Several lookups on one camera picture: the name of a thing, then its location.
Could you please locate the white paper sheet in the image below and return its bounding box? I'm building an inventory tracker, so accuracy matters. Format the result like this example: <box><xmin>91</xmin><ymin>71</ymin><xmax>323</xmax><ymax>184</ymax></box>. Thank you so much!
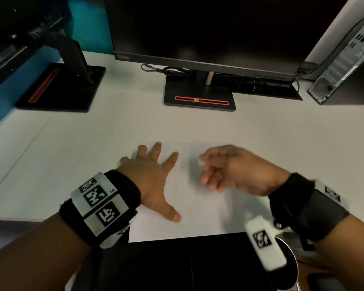
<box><xmin>128</xmin><ymin>141</ymin><xmax>280</xmax><ymax>243</ymax></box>

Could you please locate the black left wrist strap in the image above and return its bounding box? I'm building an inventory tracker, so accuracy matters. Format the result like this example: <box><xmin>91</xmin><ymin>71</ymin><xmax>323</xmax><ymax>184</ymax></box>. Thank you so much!
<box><xmin>59</xmin><ymin>169</ymin><xmax>142</xmax><ymax>249</ymax></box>

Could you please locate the grey desktop computer tower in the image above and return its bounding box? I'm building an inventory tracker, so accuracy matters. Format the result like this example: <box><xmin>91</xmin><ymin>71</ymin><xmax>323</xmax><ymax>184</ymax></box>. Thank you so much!
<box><xmin>307</xmin><ymin>13</ymin><xmax>364</xmax><ymax>106</ymax></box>

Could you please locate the long black power cable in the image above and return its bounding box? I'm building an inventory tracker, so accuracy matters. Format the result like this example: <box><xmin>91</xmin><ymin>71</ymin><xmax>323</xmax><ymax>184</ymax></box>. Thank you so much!
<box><xmin>295</xmin><ymin>11</ymin><xmax>364</xmax><ymax>77</ymax></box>

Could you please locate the black right wrist strap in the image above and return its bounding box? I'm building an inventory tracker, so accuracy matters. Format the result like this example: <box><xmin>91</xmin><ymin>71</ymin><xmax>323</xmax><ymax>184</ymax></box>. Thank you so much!
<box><xmin>268</xmin><ymin>172</ymin><xmax>350</xmax><ymax>251</ymax></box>

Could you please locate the black wrist strap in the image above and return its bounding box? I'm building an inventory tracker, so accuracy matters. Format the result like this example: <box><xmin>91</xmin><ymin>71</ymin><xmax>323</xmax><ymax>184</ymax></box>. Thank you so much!
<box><xmin>268</xmin><ymin>172</ymin><xmax>350</xmax><ymax>251</ymax></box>
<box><xmin>59</xmin><ymin>169</ymin><xmax>142</xmax><ymax>249</ymax></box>

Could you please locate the white marker-tag left wrist block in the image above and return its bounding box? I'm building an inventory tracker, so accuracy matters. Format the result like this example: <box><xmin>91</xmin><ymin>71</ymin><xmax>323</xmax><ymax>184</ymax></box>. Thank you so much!
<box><xmin>70</xmin><ymin>172</ymin><xmax>131</xmax><ymax>249</ymax></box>

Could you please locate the person's black clothing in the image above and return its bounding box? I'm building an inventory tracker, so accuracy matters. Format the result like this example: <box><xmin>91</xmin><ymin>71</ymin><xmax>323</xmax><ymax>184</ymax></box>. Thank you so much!
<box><xmin>69</xmin><ymin>231</ymin><xmax>277</xmax><ymax>291</ymax></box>

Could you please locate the person's left hand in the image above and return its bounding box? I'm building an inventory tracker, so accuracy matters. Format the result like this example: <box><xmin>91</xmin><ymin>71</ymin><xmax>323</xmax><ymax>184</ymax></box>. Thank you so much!
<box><xmin>116</xmin><ymin>142</ymin><xmax>182</xmax><ymax>224</ymax></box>

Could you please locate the person's right hand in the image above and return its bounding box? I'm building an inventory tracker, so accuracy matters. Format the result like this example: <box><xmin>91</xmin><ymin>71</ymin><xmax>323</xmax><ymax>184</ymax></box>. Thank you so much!
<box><xmin>198</xmin><ymin>145</ymin><xmax>292</xmax><ymax>197</ymax></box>

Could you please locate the black round silver-rimmed bin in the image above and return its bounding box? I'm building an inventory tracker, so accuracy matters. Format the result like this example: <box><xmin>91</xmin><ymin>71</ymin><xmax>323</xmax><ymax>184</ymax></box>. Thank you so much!
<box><xmin>274</xmin><ymin>236</ymin><xmax>299</xmax><ymax>291</ymax></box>

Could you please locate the black angled monitor stand base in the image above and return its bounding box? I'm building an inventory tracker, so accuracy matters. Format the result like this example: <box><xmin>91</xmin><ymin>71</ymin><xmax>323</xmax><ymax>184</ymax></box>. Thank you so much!
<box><xmin>14</xmin><ymin>62</ymin><xmax>106</xmax><ymax>113</ymax></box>

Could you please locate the large black computer monitor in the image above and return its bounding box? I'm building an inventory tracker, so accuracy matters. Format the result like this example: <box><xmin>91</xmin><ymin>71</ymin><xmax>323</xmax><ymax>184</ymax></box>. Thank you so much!
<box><xmin>104</xmin><ymin>0</ymin><xmax>351</xmax><ymax>82</ymax></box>

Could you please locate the black flat bar device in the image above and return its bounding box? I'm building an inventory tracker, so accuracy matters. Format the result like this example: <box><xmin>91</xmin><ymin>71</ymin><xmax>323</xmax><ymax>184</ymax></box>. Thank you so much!
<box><xmin>231</xmin><ymin>81</ymin><xmax>303</xmax><ymax>101</ymax></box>

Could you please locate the person's left forearm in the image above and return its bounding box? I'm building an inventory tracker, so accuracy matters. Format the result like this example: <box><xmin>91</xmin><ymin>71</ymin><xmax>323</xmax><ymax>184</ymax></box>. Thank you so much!
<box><xmin>0</xmin><ymin>213</ymin><xmax>93</xmax><ymax>291</ymax></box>

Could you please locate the black monitor stand red stripe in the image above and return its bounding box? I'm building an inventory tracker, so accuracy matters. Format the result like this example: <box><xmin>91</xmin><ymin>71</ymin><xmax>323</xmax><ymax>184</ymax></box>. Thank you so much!
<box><xmin>163</xmin><ymin>71</ymin><xmax>237</xmax><ymax>112</ymax></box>

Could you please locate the person's right forearm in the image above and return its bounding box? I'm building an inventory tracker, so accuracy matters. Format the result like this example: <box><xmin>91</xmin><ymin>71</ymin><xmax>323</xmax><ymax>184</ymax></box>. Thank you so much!
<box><xmin>313</xmin><ymin>213</ymin><xmax>364</xmax><ymax>291</ymax></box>

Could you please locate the looped black cable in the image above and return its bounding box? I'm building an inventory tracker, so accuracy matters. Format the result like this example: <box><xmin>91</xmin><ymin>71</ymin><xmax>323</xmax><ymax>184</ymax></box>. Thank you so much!
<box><xmin>140</xmin><ymin>63</ymin><xmax>195</xmax><ymax>78</ymax></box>

